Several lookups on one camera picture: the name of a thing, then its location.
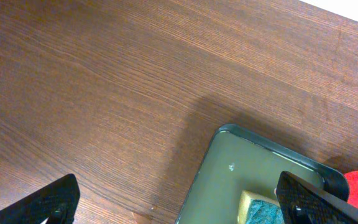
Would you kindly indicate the yellow green sponge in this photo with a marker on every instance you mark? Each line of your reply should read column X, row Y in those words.
column 255, row 208

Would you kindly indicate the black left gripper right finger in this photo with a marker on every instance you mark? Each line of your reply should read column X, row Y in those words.
column 303, row 203

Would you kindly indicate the dark green tray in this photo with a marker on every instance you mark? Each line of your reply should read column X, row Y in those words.
column 238, row 159

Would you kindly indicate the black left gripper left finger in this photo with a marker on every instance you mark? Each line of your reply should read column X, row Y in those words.
column 54, row 203

